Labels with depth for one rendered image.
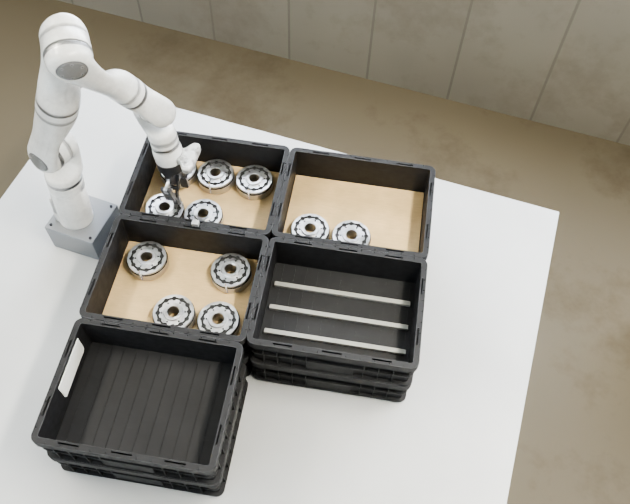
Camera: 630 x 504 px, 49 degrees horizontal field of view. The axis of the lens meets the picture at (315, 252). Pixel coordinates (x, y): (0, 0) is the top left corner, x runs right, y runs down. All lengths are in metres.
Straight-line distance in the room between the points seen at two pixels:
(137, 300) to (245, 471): 0.50
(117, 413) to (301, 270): 0.57
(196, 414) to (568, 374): 1.55
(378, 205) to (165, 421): 0.81
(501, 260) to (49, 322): 1.27
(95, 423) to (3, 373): 0.36
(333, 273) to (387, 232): 0.20
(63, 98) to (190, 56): 2.08
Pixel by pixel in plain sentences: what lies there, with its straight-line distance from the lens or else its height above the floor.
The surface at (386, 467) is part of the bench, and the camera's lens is 1.75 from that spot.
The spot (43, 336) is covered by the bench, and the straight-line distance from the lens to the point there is 1.98.
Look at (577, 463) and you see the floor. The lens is 2.65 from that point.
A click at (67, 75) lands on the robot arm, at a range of 1.44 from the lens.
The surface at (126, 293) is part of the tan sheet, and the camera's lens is 1.83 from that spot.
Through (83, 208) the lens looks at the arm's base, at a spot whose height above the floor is 0.86.
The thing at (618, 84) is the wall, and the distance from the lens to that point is 3.27.
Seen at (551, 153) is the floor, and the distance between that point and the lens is 3.34.
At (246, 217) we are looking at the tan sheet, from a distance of 1.90.
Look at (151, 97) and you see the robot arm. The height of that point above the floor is 1.25.
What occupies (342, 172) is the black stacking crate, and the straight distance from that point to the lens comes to 1.95.
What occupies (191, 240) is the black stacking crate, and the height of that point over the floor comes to 0.88.
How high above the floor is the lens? 2.38
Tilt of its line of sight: 58 degrees down
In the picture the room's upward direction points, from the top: 2 degrees clockwise
